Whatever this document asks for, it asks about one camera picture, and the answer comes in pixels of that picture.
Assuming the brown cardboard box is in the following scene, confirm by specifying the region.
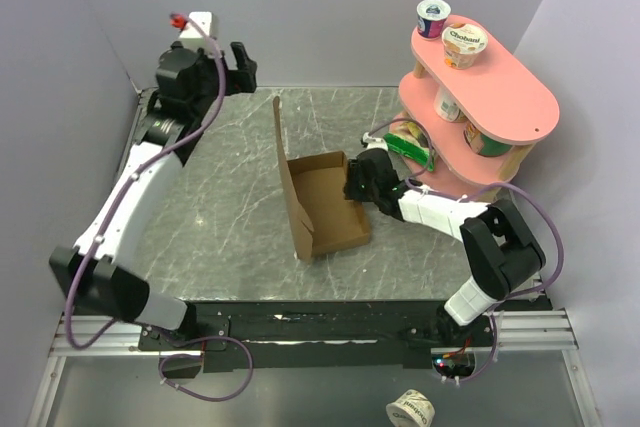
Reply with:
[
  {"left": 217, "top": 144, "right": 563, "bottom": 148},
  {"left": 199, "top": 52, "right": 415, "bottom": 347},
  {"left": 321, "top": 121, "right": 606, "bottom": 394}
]
[{"left": 272, "top": 96, "right": 371, "bottom": 263}]

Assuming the pink three-tier shelf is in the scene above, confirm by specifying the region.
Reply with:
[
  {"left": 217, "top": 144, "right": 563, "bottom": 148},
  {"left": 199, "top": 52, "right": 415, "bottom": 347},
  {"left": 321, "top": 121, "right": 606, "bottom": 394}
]
[{"left": 398, "top": 31, "right": 560, "bottom": 195}]

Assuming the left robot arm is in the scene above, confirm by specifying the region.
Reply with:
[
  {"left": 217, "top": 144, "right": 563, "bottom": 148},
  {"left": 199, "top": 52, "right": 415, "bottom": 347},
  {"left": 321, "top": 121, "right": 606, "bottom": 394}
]
[{"left": 49, "top": 41, "right": 257, "bottom": 349}]

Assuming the orange Chobani yogurt cup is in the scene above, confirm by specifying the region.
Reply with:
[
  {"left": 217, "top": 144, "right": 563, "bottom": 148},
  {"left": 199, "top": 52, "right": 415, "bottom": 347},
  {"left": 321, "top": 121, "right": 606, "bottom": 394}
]
[{"left": 441, "top": 23, "right": 488, "bottom": 70}]

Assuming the aluminium rail frame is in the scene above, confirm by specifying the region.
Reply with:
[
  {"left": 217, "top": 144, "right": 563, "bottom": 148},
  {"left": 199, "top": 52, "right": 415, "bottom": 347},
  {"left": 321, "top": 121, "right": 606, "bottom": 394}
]
[{"left": 27, "top": 312, "right": 602, "bottom": 426}]

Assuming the green chips bag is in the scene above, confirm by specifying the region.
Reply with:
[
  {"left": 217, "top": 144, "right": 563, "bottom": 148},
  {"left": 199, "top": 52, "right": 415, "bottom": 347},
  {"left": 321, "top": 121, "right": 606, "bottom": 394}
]
[{"left": 383, "top": 121, "right": 436, "bottom": 172}]

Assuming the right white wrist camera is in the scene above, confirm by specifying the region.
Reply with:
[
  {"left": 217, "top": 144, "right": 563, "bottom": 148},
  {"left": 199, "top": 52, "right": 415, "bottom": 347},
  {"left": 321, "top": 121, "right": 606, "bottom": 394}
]
[{"left": 361, "top": 132, "right": 388, "bottom": 151}]

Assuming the white cup middle shelf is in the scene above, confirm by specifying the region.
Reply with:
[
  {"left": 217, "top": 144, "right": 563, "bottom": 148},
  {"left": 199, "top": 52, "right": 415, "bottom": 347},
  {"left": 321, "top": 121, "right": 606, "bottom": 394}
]
[{"left": 434, "top": 87, "right": 467, "bottom": 123}]

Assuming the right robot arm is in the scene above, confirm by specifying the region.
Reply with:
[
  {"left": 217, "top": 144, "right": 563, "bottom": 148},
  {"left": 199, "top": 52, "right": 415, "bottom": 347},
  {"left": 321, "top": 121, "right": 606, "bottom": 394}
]
[{"left": 343, "top": 148, "right": 546, "bottom": 346}]

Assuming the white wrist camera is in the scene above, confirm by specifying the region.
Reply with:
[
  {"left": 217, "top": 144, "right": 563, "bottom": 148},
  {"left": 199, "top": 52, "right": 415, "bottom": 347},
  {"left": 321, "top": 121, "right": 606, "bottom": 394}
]
[
  {"left": 361, "top": 132, "right": 388, "bottom": 151},
  {"left": 170, "top": 11, "right": 219, "bottom": 54}
]

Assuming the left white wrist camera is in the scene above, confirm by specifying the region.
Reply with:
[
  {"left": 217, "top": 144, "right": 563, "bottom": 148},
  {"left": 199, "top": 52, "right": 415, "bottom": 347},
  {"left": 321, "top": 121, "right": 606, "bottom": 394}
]
[{"left": 170, "top": 11, "right": 219, "bottom": 54}]

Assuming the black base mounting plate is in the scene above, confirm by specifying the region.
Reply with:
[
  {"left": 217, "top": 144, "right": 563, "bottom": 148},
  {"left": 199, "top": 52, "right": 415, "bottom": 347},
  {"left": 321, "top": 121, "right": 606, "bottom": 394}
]
[{"left": 72, "top": 299, "right": 554, "bottom": 373}]

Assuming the green cup middle shelf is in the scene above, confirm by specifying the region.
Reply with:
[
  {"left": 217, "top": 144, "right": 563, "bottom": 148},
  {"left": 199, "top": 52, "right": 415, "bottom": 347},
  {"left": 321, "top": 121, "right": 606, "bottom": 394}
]
[{"left": 463, "top": 121, "right": 512, "bottom": 157}]

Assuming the yogurt cup bottom edge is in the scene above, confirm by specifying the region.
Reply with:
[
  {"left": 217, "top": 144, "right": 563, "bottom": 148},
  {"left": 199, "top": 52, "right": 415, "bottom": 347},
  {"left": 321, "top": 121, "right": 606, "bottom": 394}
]
[{"left": 386, "top": 389, "right": 435, "bottom": 427}]

